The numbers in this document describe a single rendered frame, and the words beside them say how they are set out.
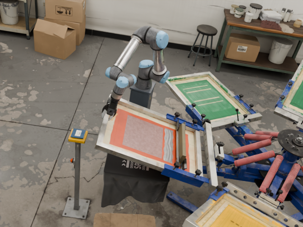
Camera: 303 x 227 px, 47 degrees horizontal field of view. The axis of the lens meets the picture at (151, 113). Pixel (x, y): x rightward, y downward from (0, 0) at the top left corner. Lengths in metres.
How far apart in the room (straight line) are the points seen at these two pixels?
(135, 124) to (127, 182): 0.43
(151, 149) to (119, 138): 0.25
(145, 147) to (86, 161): 1.55
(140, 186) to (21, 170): 1.62
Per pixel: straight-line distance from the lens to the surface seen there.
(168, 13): 6.14
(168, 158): 2.50
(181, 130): 2.64
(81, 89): 4.98
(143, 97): 2.98
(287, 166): 2.80
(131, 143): 2.45
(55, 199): 3.60
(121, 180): 2.61
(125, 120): 2.61
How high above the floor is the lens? 2.85
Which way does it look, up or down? 37 degrees down
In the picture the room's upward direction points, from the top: 11 degrees clockwise
